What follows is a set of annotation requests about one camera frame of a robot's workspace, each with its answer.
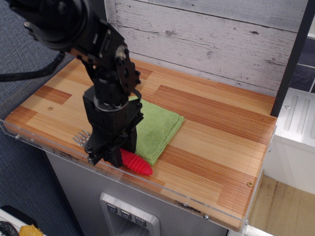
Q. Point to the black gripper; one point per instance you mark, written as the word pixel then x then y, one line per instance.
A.
pixel 113 127

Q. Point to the red handled metal fork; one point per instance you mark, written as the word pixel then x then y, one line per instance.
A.
pixel 129 159

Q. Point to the green cloth napkin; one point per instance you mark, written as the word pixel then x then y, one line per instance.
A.
pixel 155 131

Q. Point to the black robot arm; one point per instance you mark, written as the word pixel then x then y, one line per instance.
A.
pixel 72 27

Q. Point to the silver toy fridge cabinet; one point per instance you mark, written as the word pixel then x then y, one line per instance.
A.
pixel 108 202

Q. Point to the yellow object bottom left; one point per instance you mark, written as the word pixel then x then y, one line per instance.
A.
pixel 30 230

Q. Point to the white toy sink counter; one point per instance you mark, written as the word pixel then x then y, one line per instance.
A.
pixel 291 155

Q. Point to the black right frame post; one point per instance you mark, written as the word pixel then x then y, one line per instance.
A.
pixel 294 57

